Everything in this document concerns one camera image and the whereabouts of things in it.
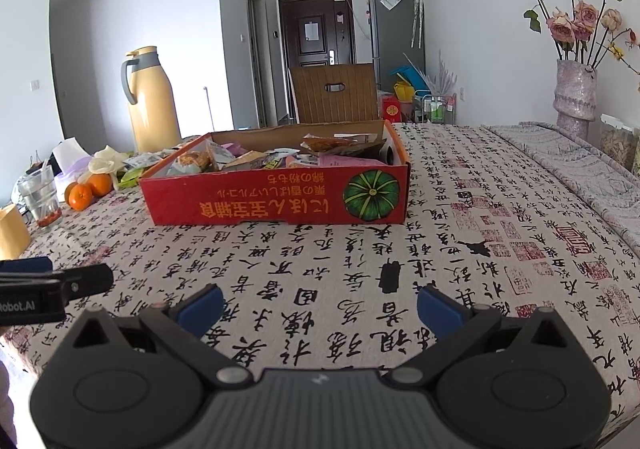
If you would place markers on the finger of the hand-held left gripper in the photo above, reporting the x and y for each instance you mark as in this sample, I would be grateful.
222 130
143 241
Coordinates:
25 265
85 281

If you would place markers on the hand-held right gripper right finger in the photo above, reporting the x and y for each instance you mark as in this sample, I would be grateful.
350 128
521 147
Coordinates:
437 306

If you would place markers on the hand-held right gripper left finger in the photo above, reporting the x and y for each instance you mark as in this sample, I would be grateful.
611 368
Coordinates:
202 304

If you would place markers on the red cardboard box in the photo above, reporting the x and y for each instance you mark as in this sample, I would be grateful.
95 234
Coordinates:
250 209

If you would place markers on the pile of mixed snacks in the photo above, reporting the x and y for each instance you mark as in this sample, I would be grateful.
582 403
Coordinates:
250 160

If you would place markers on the yellow cup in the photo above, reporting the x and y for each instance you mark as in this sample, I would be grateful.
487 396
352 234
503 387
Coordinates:
12 231

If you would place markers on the clear glass cup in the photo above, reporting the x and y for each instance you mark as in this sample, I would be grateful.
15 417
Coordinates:
40 199

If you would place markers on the orange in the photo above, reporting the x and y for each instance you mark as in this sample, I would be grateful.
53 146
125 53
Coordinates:
100 184
80 197

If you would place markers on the bright green snack packet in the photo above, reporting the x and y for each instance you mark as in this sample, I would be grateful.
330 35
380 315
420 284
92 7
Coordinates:
131 178

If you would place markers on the lilac tissue pack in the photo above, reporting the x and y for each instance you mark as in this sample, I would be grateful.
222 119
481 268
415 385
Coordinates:
70 151

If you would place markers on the white rubber gloves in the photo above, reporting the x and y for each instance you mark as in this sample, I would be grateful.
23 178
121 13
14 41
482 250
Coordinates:
107 156

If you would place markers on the white blue snack packet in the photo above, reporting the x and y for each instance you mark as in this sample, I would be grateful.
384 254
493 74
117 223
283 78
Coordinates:
142 160

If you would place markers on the yellow thermos jug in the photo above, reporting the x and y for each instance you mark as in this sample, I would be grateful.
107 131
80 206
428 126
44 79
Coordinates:
152 109

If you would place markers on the grey patterned cloth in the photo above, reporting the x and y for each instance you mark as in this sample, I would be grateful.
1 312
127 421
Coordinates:
575 164

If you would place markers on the red gift box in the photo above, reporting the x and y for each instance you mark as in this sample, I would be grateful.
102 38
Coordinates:
390 109

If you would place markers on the yellow bag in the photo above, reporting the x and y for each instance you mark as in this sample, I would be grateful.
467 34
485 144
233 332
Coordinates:
404 90

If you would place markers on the wooden chair back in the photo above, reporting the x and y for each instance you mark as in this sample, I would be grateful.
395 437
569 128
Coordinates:
315 101

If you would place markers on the white dried grass bunch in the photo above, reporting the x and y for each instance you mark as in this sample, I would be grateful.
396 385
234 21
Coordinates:
442 74

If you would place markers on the clear storage jar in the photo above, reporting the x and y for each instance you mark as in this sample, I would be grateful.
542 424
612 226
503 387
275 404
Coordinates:
617 146

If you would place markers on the grey interior door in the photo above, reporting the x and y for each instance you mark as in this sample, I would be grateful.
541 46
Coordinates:
257 64

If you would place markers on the pink textured vase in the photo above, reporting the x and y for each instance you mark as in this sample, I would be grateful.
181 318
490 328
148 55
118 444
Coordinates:
575 99

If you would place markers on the grey refrigerator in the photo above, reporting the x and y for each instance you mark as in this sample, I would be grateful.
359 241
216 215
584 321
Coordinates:
395 44

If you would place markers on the dark brown entrance door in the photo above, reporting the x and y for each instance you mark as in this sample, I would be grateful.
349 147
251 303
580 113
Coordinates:
295 44

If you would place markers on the white umbrella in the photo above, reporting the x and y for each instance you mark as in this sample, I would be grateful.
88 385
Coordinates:
417 16

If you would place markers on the dried rose bouquet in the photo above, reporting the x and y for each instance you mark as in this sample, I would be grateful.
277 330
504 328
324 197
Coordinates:
562 26

